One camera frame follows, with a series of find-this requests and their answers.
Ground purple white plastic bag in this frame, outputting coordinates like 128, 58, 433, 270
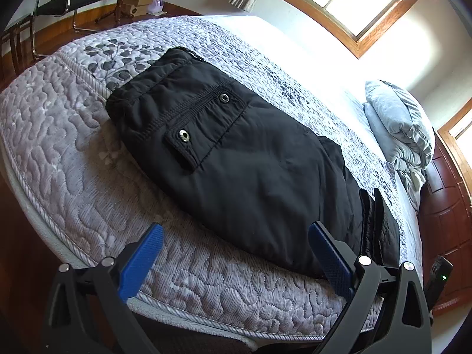
147, 0, 166, 17

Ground grey quilted bed mattress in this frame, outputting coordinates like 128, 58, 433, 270
1, 15, 422, 348

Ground stacked cardboard boxes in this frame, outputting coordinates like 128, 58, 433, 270
121, 0, 154, 17

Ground brown wooden headboard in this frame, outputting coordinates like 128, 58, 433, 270
418, 136, 471, 317

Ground folded grey blue comforter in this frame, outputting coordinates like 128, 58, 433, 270
364, 80, 435, 194

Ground black pants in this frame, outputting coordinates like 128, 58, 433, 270
106, 47, 400, 278

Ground small wooden framed window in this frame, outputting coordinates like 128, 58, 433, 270
438, 99, 471, 170

